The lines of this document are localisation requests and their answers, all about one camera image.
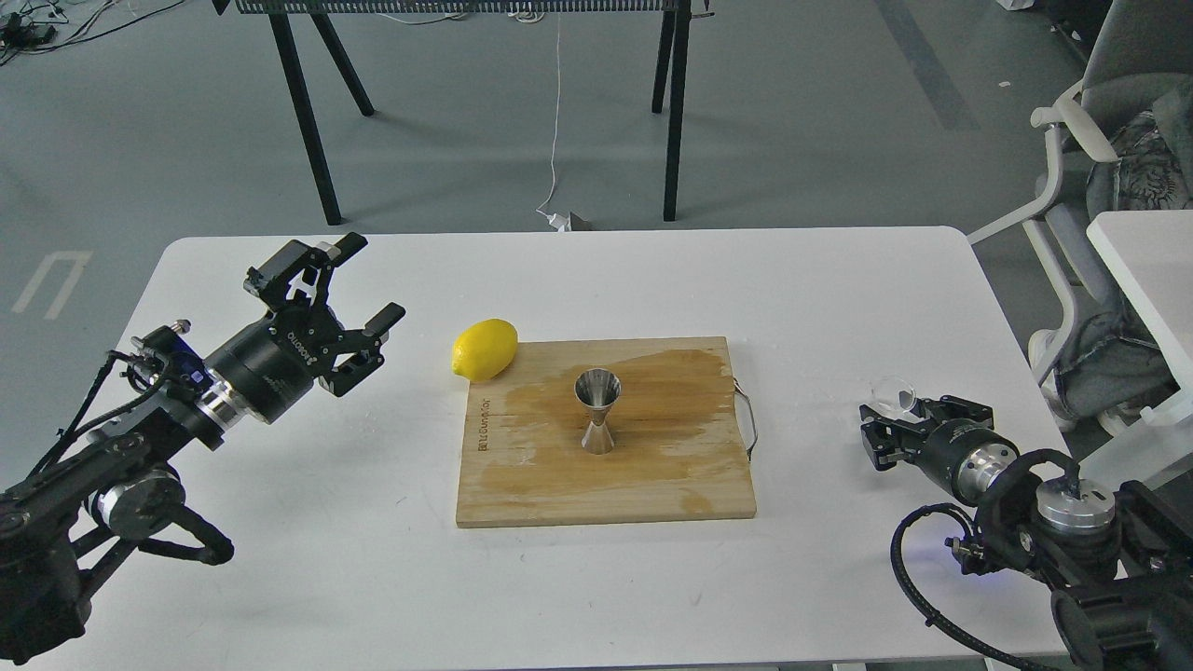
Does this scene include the person in grey hoodie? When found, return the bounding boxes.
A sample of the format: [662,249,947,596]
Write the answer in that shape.
[1041,85,1189,429]

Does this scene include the steel double jigger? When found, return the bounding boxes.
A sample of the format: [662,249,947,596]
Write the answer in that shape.
[574,368,622,455]

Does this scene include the white side table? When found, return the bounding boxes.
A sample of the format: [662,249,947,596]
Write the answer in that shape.
[1087,210,1192,390]

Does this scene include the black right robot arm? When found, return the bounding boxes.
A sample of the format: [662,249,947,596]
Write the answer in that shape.
[859,396,1192,670]

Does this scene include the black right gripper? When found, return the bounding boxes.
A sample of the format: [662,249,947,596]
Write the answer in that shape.
[860,395,1019,506]

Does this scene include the white power cable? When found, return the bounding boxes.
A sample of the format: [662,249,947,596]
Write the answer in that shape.
[534,11,592,233]

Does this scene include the black floor cables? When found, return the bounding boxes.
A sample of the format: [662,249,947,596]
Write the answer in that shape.
[0,0,187,66]

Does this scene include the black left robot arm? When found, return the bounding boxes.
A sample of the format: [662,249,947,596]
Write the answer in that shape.
[1,233,404,665]

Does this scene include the yellow lemon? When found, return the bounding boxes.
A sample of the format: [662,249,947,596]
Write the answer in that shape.
[451,319,518,382]

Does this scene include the black metal table frame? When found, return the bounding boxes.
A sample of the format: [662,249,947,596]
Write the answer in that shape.
[211,0,717,227]

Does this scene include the wooden cutting board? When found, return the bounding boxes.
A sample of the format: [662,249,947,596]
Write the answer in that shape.
[456,336,758,529]

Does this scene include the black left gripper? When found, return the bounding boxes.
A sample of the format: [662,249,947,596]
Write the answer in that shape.
[204,232,406,424]

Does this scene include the white office chair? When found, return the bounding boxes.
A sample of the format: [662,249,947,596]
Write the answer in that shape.
[979,1,1192,436]

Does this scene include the small clear glass cup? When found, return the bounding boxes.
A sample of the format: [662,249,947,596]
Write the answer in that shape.
[870,377,917,418]

